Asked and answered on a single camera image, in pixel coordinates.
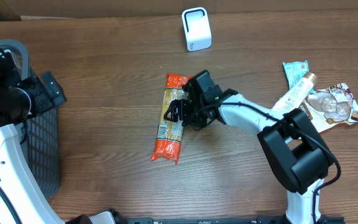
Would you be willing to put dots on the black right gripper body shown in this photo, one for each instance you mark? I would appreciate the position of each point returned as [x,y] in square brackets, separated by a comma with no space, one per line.
[197,114]

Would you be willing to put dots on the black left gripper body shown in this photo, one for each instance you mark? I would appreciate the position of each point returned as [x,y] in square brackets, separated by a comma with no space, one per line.
[40,99]

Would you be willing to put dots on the orange spaghetti package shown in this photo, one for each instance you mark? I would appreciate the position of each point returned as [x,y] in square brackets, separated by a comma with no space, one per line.
[169,134]

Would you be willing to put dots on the white tube with gold cap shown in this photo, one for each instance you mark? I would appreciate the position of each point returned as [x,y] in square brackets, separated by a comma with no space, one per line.
[293,98]

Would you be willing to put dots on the teal wipes packet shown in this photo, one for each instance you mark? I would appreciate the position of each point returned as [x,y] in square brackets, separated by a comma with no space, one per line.
[294,71]

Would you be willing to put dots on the brown white granola pouch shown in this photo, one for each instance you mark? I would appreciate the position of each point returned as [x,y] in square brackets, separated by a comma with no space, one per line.
[331,106]

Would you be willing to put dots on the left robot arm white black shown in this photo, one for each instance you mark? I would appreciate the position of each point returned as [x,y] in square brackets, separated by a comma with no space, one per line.
[22,97]

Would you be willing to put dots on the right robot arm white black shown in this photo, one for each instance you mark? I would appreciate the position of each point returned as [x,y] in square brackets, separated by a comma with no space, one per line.
[296,153]

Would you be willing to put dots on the white barcode scanner stand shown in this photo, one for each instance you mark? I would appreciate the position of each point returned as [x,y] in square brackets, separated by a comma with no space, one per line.
[197,29]

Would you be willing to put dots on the grey plastic shopping basket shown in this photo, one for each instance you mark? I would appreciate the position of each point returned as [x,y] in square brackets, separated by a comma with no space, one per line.
[40,147]

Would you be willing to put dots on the black rail at table edge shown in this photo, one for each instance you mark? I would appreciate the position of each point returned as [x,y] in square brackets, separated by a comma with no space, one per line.
[258,220]

